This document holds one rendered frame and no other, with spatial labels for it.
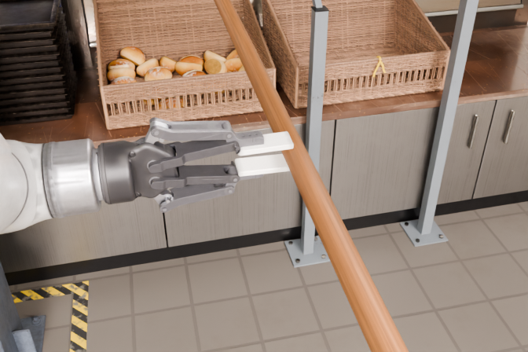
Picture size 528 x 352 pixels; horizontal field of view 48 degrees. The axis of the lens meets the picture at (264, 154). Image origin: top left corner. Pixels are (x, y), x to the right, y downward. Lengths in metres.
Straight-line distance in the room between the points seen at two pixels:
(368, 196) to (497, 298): 0.56
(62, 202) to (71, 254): 1.45
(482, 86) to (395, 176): 0.44
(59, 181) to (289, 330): 1.41
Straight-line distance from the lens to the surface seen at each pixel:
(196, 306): 2.08
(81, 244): 2.12
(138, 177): 0.73
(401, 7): 2.41
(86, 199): 0.70
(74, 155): 0.70
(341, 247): 0.61
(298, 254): 2.24
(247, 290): 2.12
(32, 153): 0.71
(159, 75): 2.12
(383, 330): 0.55
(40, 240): 2.11
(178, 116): 1.91
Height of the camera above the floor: 1.54
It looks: 34 degrees down
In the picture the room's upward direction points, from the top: straight up
